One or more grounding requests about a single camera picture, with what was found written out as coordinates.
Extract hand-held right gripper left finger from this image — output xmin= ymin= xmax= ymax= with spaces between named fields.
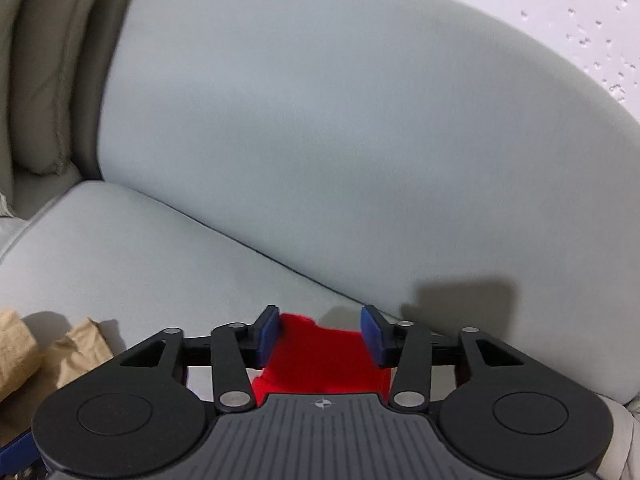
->
xmin=102 ymin=305 xmax=282 ymax=413

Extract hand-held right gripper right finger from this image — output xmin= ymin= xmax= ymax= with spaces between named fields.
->
xmin=361 ymin=304 xmax=543 ymax=413

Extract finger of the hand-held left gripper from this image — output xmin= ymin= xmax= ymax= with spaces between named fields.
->
xmin=0 ymin=432 xmax=33 ymax=463

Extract red tank top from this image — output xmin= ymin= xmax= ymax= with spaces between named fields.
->
xmin=250 ymin=312 xmax=396 ymax=403

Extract khaki pants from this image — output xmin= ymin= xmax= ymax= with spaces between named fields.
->
xmin=0 ymin=309 xmax=117 ymax=441

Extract grey sofa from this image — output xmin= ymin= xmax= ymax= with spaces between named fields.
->
xmin=0 ymin=0 xmax=640 ymax=480

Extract small grey pillow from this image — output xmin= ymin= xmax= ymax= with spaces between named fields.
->
xmin=10 ymin=0 xmax=117 ymax=177

